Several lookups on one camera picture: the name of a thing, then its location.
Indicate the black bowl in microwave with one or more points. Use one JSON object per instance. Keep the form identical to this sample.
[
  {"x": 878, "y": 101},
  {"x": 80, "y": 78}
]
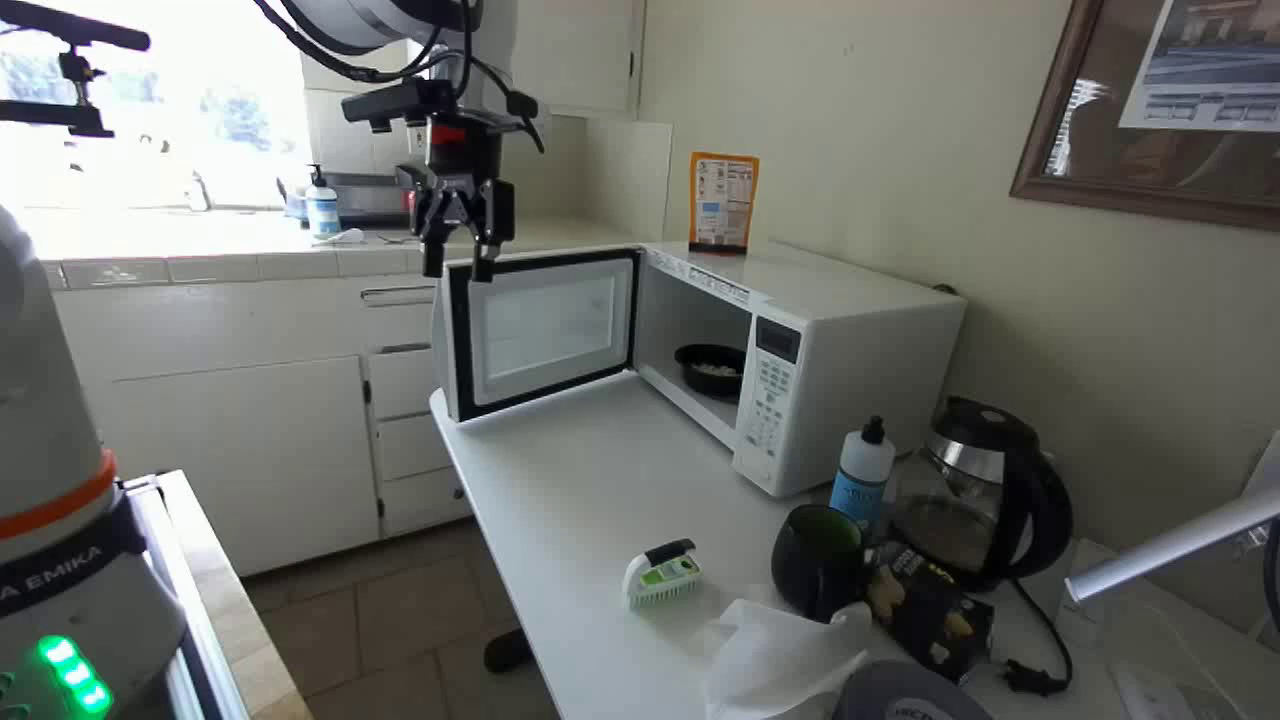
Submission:
[{"x": 712, "y": 371}]

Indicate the white microwave oven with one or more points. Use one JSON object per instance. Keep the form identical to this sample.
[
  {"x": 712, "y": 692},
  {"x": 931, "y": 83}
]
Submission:
[{"x": 825, "y": 349}]

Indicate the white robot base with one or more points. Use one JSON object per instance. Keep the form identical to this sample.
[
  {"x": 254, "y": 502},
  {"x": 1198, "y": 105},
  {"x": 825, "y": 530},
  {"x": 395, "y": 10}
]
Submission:
[{"x": 85, "y": 625}]

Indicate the soap dispenser bottle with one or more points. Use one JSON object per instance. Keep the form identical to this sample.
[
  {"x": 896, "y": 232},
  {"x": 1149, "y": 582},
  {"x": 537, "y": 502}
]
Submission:
[{"x": 323, "y": 206}]

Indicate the white blue squeeze bottle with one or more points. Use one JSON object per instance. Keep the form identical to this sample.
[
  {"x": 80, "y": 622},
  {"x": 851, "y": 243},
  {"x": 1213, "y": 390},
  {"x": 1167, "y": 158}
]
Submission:
[{"x": 860, "y": 472}]

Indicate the black yellow box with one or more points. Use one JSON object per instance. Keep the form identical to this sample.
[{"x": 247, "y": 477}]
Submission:
[{"x": 925, "y": 611}]

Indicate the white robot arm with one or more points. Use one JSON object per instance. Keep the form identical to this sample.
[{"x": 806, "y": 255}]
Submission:
[{"x": 421, "y": 62}]

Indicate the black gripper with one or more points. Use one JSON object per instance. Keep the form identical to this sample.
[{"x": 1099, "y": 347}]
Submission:
[{"x": 460, "y": 185}]

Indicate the black table foot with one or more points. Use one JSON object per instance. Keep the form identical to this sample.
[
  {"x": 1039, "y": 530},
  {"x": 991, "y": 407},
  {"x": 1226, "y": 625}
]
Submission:
[{"x": 507, "y": 654}]

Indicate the wooden framed picture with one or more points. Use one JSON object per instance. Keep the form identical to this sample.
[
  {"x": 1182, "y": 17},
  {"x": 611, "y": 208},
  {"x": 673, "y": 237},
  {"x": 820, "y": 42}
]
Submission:
[{"x": 1167, "y": 110}]

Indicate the black round object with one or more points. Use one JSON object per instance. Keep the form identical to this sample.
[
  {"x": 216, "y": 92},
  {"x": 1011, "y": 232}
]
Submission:
[{"x": 818, "y": 563}]

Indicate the grey tape roll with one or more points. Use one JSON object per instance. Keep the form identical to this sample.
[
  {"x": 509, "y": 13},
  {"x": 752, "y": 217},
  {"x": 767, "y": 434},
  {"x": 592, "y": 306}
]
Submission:
[{"x": 894, "y": 690}]

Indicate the white bar at right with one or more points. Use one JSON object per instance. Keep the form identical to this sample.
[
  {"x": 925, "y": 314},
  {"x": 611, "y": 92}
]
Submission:
[{"x": 1175, "y": 547}]

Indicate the black camera on stand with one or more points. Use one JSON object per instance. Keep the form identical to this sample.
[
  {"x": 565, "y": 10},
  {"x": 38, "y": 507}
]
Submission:
[{"x": 80, "y": 119}]

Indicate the white plastic bag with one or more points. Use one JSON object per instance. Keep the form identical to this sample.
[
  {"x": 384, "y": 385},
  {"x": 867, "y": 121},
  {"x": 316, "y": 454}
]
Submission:
[{"x": 780, "y": 667}]

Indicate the white kitchen counter cabinet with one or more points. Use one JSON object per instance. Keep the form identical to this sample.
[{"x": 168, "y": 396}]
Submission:
[{"x": 285, "y": 378}]

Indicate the white microwave door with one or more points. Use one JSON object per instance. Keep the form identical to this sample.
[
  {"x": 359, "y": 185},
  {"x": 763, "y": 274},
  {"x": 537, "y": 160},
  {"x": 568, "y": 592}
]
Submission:
[{"x": 537, "y": 326}]

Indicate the black glass electric kettle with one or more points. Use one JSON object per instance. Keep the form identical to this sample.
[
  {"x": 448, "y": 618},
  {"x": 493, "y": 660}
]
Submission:
[{"x": 980, "y": 496}]

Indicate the white upper wall cabinet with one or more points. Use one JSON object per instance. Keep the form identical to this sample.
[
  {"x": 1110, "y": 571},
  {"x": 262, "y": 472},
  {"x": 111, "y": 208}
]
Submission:
[{"x": 573, "y": 59}]

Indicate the orange framed card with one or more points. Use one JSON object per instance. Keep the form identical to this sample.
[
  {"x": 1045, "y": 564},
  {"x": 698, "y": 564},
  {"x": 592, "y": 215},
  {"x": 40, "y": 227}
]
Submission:
[{"x": 720, "y": 192}]

